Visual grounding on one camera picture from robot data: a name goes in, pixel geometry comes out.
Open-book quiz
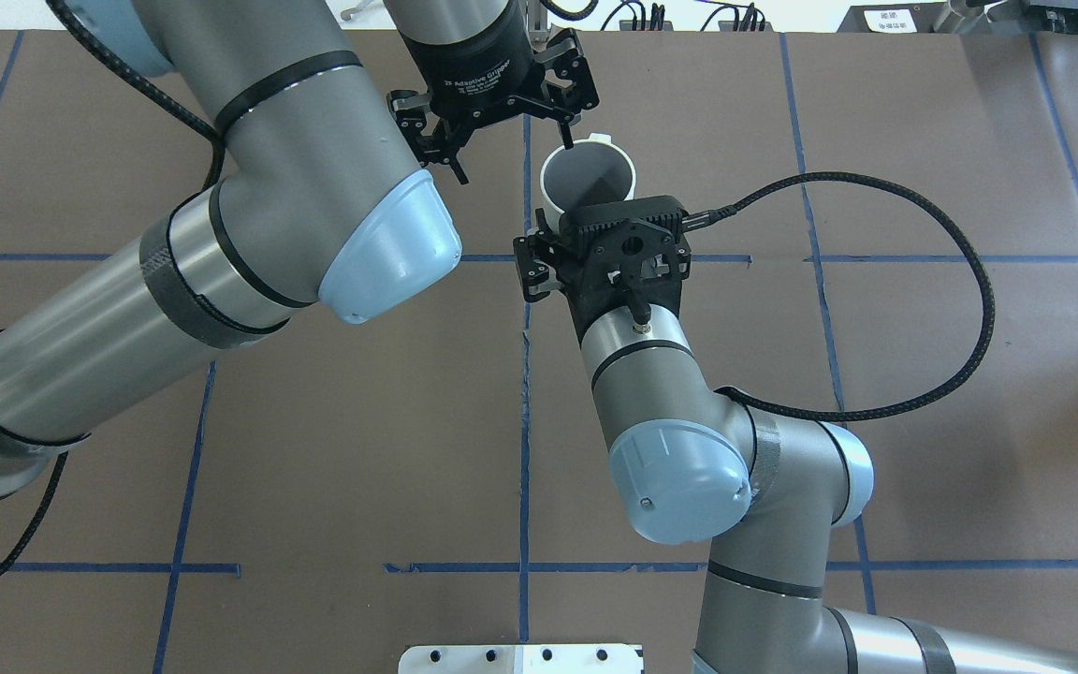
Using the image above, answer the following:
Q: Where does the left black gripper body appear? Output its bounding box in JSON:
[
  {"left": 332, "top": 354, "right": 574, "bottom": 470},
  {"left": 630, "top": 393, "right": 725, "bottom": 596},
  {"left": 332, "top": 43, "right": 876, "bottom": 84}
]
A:
[{"left": 401, "top": 1, "right": 544, "bottom": 120}]

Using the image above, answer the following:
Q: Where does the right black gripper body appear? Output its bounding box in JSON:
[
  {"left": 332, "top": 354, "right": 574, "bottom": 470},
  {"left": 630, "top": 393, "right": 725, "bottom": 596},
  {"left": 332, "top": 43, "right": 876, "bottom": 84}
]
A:
[{"left": 565, "top": 281, "right": 683, "bottom": 345}]

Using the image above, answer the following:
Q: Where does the white ribbed mug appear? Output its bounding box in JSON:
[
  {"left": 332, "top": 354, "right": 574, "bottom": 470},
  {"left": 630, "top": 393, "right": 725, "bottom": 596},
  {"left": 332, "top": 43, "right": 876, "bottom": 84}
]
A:
[{"left": 539, "top": 133, "right": 637, "bottom": 217}]

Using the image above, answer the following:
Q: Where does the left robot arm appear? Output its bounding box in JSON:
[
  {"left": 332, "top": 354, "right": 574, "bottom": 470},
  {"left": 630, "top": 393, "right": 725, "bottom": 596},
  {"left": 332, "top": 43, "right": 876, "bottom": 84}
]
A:
[{"left": 0, "top": 1, "right": 599, "bottom": 577}]

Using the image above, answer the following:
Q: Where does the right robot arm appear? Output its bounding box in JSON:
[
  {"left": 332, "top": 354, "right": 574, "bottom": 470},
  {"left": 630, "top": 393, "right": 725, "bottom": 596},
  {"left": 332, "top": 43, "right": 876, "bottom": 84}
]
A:
[{"left": 514, "top": 198, "right": 1078, "bottom": 673}]

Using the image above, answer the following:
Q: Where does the white label card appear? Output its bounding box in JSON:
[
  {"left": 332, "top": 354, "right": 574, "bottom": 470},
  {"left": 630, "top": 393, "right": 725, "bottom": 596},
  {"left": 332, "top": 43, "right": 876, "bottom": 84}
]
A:
[{"left": 863, "top": 6, "right": 917, "bottom": 35}]

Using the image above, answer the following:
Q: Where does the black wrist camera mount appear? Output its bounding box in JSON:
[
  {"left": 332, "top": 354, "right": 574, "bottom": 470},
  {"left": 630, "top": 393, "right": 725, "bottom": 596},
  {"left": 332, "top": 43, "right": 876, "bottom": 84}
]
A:
[{"left": 558, "top": 196, "right": 692, "bottom": 324}]

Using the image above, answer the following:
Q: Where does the aluminium frame post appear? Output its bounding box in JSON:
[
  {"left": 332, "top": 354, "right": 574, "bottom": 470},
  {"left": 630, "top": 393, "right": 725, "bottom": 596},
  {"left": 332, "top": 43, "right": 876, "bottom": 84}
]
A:
[{"left": 519, "top": 0, "right": 551, "bottom": 43}]

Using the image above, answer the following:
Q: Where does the black braided cable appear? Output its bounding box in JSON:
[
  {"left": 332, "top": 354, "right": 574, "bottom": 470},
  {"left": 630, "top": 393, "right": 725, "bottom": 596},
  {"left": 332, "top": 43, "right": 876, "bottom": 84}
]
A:
[{"left": 679, "top": 170, "right": 997, "bottom": 422}]

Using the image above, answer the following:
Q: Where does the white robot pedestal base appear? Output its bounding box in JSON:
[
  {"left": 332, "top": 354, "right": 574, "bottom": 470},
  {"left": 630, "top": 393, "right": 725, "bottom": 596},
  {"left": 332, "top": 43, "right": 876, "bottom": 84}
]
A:
[{"left": 398, "top": 643, "right": 646, "bottom": 673}]

